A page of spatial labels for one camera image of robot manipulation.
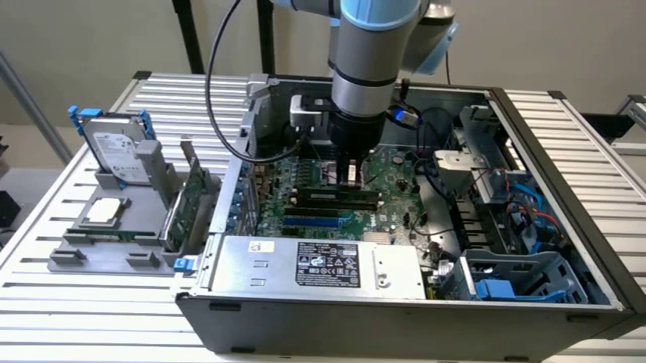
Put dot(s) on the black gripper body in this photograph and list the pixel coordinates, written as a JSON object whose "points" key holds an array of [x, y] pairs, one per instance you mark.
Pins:
{"points": [[356, 136]]}

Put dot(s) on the green RAM stick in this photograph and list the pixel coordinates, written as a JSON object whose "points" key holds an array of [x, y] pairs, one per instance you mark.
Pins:
{"points": [[109, 234], [324, 196]]}

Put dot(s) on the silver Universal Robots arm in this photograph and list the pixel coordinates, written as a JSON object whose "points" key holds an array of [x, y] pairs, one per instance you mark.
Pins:
{"points": [[369, 56]]}

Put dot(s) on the black RAM slot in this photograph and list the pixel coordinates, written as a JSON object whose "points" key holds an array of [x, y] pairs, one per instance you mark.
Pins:
{"points": [[333, 205]]}

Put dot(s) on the green motherboard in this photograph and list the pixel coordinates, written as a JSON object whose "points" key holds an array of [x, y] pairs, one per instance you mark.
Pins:
{"points": [[394, 189]]}

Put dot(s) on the black expansion slot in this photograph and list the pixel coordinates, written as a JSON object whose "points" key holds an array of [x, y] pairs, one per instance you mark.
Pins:
{"points": [[310, 211]]}

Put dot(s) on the blue expansion slot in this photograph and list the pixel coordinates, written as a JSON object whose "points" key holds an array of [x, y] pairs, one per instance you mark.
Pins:
{"points": [[310, 222]]}

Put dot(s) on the silver metal drive cage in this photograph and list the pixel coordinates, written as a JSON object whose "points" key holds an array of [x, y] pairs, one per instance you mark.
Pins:
{"points": [[469, 162]]}

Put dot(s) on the silver power supply unit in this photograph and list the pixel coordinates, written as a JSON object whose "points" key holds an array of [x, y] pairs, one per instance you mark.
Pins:
{"points": [[282, 268]]}

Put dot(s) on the black stand pole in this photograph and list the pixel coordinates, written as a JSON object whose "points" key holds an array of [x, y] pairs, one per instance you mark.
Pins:
{"points": [[191, 38], [266, 38]]}

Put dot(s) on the green graphics card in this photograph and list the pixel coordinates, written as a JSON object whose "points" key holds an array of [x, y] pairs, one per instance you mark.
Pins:
{"points": [[189, 204]]}

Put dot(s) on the blue plastic latch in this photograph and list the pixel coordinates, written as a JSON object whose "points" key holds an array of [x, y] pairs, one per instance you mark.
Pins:
{"points": [[185, 264]]}

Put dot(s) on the black open PC case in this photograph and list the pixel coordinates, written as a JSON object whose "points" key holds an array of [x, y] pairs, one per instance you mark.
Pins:
{"points": [[384, 325]]}

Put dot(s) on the grey plastic parts rack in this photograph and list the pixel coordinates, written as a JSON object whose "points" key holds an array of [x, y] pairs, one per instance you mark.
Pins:
{"points": [[146, 211]]}

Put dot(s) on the grey plastic disk bay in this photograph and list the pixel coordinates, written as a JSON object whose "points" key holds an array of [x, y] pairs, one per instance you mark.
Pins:
{"points": [[536, 272]]}

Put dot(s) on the silver hard disk drive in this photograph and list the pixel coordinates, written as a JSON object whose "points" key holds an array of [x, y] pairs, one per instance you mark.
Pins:
{"points": [[117, 151]]}

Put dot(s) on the silver square CPU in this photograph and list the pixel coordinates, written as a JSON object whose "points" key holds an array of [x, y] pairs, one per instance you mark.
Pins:
{"points": [[105, 211]]}

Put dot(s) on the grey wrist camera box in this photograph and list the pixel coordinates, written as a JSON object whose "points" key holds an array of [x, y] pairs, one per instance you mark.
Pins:
{"points": [[304, 113]]}

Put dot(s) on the blue plastic disk bracket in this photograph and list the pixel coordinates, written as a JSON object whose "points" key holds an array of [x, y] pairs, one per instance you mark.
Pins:
{"points": [[91, 112]]}

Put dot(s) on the aluminium side table frame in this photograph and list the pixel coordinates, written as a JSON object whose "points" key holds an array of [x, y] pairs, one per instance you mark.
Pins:
{"points": [[631, 109]]}

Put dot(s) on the aluminium frame post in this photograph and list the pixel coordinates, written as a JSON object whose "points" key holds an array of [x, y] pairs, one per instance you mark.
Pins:
{"points": [[35, 113]]}

